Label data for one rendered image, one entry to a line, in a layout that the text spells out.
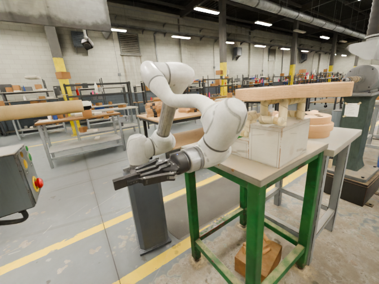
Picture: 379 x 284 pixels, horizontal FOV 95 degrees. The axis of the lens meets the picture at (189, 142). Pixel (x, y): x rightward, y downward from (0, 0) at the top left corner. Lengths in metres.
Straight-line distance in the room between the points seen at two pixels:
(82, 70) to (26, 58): 2.24
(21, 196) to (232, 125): 0.72
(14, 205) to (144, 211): 0.88
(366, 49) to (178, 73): 1.60
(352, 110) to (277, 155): 1.74
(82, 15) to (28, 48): 11.44
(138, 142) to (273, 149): 0.91
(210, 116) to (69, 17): 0.39
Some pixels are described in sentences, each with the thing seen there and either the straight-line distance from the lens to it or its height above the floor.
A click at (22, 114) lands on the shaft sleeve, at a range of 0.54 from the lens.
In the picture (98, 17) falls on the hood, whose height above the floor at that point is 1.41.
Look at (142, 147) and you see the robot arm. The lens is 1.33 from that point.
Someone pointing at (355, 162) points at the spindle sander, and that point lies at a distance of 2.58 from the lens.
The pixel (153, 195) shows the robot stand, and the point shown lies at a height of 0.50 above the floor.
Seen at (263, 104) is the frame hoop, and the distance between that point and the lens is 0.83.
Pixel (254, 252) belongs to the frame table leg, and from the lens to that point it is 0.94.
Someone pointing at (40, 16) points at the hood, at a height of 1.40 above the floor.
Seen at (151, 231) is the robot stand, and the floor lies 0.18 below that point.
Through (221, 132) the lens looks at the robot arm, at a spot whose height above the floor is 1.14.
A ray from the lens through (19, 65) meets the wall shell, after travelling 11.77.
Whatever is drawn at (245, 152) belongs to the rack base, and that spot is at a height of 0.96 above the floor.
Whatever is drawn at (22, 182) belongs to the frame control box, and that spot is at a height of 1.02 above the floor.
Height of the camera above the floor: 1.27
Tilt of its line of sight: 17 degrees down
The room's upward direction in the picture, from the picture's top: 4 degrees counter-clockwise
